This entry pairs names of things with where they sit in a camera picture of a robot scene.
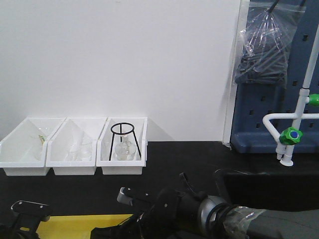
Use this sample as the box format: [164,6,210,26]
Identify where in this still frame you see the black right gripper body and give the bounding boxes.
[90,212,155,239]

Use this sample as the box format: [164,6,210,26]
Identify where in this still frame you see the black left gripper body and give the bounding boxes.
[0,214,41,239]

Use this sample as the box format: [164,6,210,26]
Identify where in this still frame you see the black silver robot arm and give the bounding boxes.
[90,173,319,239]

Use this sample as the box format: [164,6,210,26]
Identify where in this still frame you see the yellow plastic tray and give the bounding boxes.
[37,214,135,239]

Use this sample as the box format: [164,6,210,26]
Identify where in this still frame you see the clear glass flask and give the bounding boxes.
[115,135,137,161]

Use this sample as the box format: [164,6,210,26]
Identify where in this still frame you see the white bin left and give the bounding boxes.
[0,118,66,176]

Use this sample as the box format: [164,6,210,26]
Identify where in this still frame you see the white bin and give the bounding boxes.
[96,117,148,175]
[0,118,66,176]
[46,117,107,175]

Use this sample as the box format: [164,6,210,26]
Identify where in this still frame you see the glassware in left bin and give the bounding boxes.
[30,126,52,161]

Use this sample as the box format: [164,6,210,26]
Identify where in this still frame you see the white bin right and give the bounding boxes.
[96,117,148,175]

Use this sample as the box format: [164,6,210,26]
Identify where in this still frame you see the clear glassware in middle bin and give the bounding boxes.
[65,137,92,162]

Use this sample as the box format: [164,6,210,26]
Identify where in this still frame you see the white bin middle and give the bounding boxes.
[46,117,107,175]

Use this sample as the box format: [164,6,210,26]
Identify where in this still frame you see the black lab sink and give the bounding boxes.
[214,169,319,212]

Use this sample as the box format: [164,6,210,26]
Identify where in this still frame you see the blue grey drying pegboard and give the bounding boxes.
[230,0,319,153]

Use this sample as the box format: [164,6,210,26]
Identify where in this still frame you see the white lab faucet green knobs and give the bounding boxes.
[262,31,319,167]

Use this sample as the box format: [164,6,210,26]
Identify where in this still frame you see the clear bag of black pegs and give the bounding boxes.
[234,0,306,88]

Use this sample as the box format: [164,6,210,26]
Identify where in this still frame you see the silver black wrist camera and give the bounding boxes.
[117,187,156,206]

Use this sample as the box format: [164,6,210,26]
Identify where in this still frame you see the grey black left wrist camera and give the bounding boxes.
[10,200,53,222]

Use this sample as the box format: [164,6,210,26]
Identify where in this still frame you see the black wire tripod stand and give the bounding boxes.
[109,122,142,161]

